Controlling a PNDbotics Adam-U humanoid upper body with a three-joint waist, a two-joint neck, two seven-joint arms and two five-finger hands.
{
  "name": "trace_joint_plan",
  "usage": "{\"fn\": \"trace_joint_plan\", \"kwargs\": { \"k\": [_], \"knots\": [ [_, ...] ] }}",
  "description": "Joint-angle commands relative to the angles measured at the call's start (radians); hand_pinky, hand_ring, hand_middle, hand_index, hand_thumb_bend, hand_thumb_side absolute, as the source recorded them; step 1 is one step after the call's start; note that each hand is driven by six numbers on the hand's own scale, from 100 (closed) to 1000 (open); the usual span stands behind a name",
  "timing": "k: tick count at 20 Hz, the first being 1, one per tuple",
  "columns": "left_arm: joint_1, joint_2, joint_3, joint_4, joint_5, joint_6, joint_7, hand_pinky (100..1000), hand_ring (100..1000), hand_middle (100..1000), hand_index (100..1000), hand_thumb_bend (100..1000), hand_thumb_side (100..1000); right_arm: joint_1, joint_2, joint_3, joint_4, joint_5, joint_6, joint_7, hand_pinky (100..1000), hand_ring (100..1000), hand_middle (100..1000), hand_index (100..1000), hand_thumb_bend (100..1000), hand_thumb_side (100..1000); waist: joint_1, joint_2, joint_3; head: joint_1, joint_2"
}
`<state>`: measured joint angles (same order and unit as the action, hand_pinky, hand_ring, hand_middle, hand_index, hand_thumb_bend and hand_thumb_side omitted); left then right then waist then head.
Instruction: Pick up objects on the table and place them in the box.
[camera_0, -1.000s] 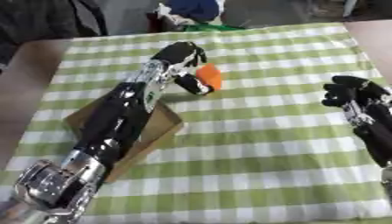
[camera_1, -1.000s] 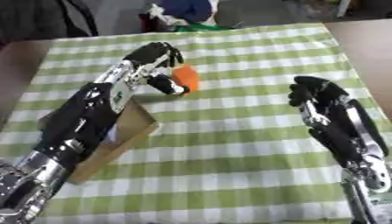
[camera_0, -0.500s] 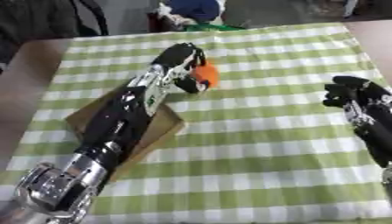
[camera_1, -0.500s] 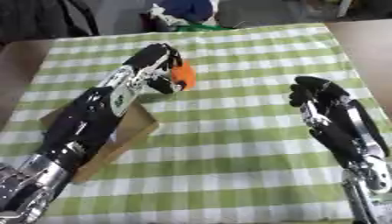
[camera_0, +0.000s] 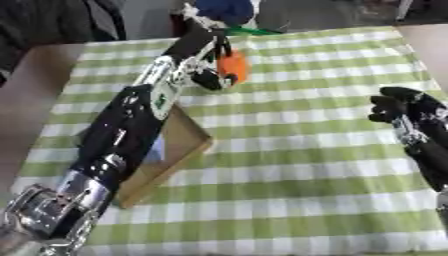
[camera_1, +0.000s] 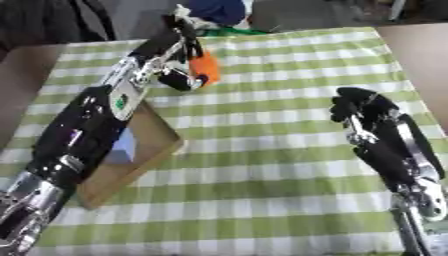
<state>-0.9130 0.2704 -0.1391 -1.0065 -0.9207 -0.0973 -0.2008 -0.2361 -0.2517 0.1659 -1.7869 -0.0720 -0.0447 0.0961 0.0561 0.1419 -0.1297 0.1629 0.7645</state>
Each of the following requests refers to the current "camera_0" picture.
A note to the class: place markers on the orange toy fruit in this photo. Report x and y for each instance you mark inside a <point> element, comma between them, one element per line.
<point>235,66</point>

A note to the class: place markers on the blue bag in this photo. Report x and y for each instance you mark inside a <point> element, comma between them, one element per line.
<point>226,10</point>

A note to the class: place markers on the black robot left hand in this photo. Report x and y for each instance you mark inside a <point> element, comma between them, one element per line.
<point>192,43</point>

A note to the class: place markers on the tan cardboard box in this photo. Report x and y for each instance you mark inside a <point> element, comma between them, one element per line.
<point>182,146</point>

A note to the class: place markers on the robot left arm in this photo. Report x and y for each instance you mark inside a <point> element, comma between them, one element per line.
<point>119,133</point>

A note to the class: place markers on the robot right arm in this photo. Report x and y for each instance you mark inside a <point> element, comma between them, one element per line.
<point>433,160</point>

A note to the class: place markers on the person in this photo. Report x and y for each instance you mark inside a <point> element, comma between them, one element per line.
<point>41,23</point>

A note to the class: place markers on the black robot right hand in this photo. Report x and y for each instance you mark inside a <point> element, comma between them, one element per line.
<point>417,103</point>

